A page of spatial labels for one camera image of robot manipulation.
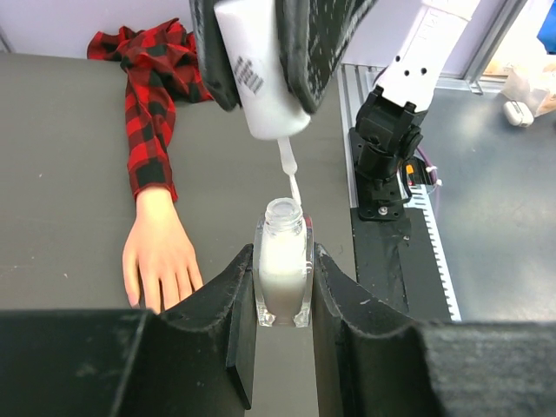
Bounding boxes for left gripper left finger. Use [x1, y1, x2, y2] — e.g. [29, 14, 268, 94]
[1, 245, 255, 416]

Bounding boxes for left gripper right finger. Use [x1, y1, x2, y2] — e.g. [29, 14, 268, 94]
[312, 244, 555, 416]

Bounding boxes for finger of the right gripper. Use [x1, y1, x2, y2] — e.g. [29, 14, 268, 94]
[275, 0, 375, 114]
[189, 0, 241, 111]

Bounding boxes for white nail polish brush cap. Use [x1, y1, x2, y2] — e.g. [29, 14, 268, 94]
[214, 1, 311, 204]

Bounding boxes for clear nail polish bottle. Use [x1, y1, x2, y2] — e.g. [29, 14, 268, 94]
[253, 197, 314, 328]

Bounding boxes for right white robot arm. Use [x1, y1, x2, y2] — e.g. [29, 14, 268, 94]
[189, 1, 477, 220]

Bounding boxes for red plaid shirt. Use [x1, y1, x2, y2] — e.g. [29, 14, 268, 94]
[87, 17, 214, 201]

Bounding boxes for mannequin hand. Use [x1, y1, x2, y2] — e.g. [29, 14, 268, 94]
[122, 186, 203, 314]

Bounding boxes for white earbuds case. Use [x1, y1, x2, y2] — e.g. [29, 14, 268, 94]
[502, 101, 534, 128]

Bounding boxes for clear plastic bag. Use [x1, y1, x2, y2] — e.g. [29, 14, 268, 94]
[501, 63, 555, 117]

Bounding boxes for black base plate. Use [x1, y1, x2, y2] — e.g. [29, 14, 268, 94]
[349, 128, 440, 325]

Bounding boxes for slotted cable duct rail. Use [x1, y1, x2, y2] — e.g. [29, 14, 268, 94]
[406, 184, 461, 321]

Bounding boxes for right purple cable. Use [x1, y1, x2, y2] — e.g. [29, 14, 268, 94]
[414, 147, 444, 188]

